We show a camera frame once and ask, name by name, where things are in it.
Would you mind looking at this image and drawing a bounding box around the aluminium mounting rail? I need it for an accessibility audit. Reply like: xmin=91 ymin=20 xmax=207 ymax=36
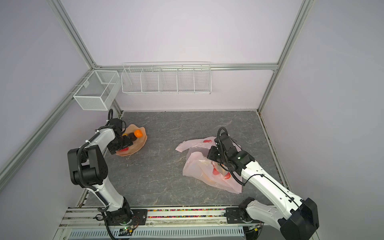
xmin=53 ymin=204 xmax=319 ymax=240

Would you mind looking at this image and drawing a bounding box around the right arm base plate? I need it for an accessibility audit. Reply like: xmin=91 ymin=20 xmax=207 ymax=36
xmin=224 ymin=207 xmax=263 ymax=224

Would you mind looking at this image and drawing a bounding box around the small white mesh basket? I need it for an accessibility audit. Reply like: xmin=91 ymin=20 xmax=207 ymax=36
xmin=73 ymin=70 xmax=122 ymax=111

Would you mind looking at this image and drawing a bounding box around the long white wire basket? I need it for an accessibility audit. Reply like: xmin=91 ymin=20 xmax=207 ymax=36
xmin=121 ymin=62 xmax=212 ymax=94

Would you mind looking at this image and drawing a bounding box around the orange fruit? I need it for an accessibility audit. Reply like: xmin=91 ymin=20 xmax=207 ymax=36
xmin=134 ymin=129 xmax=144 ymax=138

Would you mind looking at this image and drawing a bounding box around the pink wavy fruit plate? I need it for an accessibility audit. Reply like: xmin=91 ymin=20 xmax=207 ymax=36
xmin=116 ymin=124 xmax=148 ymax=157

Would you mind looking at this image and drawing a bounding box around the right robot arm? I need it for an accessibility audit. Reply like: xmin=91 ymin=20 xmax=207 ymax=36
xmin=208 ymin=127 xmax=320 ymax=240

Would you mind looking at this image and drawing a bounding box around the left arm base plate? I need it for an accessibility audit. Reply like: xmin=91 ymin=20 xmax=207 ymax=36
xmin=106 ymin=209 xmax=148 ymax=226

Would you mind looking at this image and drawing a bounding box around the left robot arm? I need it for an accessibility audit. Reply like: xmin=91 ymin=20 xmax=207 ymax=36
xmin=68 ymin=109 xmax=137 ymax=224

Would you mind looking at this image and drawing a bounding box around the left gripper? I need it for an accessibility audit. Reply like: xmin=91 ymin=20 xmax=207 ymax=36
xmin=107 ymin=135 xmax=134 ymax=155

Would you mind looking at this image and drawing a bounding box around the pink plastic bag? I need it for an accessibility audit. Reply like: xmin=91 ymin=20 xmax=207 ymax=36
xmin=176 ymin=137 xmax=243 ymax=194

